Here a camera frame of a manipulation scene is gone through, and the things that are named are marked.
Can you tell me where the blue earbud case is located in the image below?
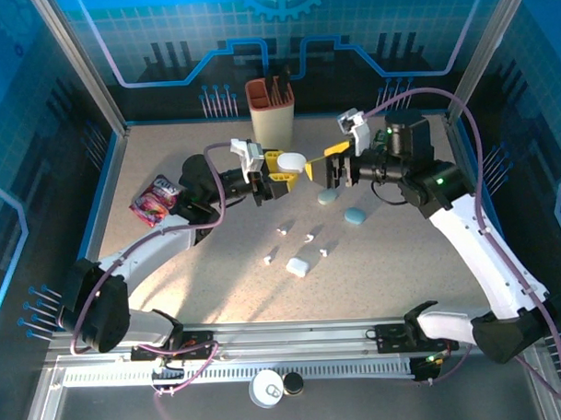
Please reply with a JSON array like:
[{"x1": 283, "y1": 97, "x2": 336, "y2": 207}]
[{"x1": 343, "y1": 206, "x2": 367, "y2": 228}]

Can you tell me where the white glossy charging case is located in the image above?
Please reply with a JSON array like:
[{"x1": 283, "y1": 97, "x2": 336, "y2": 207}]
[{"x1": 285, "y1": 256, "x2": 310, "y2": 279}]

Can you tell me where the beige utensil holder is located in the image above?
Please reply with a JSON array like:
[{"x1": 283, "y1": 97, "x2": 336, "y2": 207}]
[{"x1": 244, "y1": 76, "x2": 298, "y2": 155}]

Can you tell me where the purple candy bag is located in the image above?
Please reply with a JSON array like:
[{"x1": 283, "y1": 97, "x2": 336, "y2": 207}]
[{"x1": 127, "y1": 173, "x2": 184, "y2": 230}]

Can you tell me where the small black electronics box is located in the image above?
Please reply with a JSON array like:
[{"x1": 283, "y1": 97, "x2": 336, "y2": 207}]
[{"x1": 410, "y1": 351, "x2": 453, "y2": 382}]

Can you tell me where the small black round cap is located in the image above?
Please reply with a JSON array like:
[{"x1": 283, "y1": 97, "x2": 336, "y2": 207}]
[{"x1": 282, "y1": 372, "x2": 306, "y2": 398}]

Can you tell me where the white round cap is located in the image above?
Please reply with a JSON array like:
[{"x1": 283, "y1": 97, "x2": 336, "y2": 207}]
[{"x1": 248, "y1": 368, "x2": 286, "y2": 409}]

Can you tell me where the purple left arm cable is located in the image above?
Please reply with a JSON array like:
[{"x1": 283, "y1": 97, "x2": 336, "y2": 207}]
[{"x1": 64, "y1": 141, "x2": 246, "y2": 403}]

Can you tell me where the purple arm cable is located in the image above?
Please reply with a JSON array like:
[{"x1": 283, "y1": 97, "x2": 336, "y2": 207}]
[
  {"x1": 361, "y1": 82, "x2": 561, "y2": 407},
  {"x1": 64, "y1": 141, "x2": 246, "y2": 403}
]

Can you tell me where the black utensil handle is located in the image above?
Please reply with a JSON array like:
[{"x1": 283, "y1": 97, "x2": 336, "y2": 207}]
[
  {"x1": 264, "y1": 73, "x2": 280, "y2": 105},
  {"x1": 277, "y1": 64, "x2": 294, "y2": 104}
]

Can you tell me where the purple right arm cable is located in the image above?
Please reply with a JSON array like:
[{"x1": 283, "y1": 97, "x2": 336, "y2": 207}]
[{"x1": 361, "y1": 82, "x2": 561, "y2": 407}]

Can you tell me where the aluminium frame post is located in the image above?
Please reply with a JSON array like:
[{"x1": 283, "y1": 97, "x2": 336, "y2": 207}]
[
  {"x1": 440, "y1": 0, "x2": 535, "y2": 125},
  {"x1": 29, "y1": 0, "x2": 132, "y2": 140}
]

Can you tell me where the aluminium front frame rail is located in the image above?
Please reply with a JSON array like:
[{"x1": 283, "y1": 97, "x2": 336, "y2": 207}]
[{"x1": 49, "y1": 310, "x2": 544, "y2": 369}]

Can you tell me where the grey slotted cable duct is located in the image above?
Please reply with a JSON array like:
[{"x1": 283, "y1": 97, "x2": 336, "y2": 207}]
[{"x1": 62, "y1": 357, "x2": 416, "y2": 388}]

